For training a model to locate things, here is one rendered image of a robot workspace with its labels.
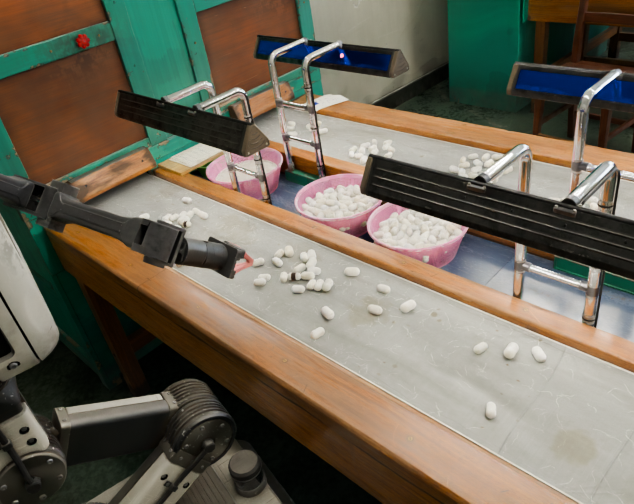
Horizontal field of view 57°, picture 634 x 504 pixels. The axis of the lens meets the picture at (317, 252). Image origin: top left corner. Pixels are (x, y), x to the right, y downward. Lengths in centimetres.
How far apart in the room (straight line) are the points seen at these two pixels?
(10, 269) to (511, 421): 82
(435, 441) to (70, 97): 151
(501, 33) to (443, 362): 310
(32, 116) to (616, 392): 169
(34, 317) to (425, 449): 64
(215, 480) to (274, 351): 36
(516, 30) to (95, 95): 272
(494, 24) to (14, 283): 364
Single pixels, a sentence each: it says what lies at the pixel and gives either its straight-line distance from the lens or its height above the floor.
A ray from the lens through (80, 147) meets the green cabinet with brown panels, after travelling 206.
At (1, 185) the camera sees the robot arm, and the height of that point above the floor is 113.
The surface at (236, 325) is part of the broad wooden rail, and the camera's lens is 132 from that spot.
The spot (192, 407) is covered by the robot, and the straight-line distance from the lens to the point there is 114.
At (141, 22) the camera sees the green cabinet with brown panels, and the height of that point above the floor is 123.
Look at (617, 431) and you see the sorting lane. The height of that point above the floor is 74.
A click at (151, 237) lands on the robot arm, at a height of 106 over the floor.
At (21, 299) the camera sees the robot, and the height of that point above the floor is 123.
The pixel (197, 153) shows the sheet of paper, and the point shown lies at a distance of 217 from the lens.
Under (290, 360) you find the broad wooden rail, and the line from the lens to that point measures 121.
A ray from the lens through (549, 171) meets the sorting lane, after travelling 184.
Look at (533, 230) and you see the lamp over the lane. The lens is 97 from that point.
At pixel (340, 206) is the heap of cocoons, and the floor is 74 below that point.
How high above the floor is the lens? 160
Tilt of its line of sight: 34 degrees down
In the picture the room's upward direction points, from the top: 10 degrees counter-clockwise
